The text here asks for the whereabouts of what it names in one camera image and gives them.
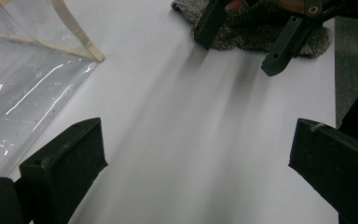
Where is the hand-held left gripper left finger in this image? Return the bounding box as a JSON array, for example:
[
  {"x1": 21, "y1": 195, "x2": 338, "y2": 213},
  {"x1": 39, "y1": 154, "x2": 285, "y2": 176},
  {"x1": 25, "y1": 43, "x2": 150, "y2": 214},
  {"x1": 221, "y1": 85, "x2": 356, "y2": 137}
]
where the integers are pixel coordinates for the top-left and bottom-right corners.
[{"x1": 19, "y1": 117, "x2": 109, "y2": 224}]

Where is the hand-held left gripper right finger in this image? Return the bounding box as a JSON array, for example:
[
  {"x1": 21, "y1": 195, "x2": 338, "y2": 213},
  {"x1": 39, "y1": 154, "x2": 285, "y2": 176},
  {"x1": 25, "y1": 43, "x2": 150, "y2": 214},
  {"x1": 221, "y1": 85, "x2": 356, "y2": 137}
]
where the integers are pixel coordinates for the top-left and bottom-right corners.
[{"x1": 288, "y1": 118, "x2": 358, "y2": 224}]

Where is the grey fuzzy sweater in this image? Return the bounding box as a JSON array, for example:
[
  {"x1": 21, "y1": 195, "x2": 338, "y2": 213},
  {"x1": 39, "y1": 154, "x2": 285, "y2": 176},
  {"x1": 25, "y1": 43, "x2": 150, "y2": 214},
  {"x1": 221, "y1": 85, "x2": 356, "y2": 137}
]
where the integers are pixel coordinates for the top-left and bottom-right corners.
[{"x1": 171, "y1": 0, "x2": 332, "y2": 59}]

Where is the clear plastic bag beige trim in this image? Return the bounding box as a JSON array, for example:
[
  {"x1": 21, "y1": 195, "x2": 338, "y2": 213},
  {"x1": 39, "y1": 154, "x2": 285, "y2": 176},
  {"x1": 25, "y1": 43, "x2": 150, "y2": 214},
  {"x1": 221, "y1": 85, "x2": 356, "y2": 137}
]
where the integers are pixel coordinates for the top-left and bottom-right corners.
[{"x1": 0, "y1": 0, "x2": 106, "y2": 181}]

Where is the white table cover sheet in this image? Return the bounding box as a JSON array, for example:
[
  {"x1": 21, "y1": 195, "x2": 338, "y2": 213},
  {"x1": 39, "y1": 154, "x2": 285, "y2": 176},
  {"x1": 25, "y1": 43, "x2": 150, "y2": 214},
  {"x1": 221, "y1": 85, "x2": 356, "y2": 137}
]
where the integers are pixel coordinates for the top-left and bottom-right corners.
[{"x1": 8, "y1": 0, "x2": 339, "y2": 224}]

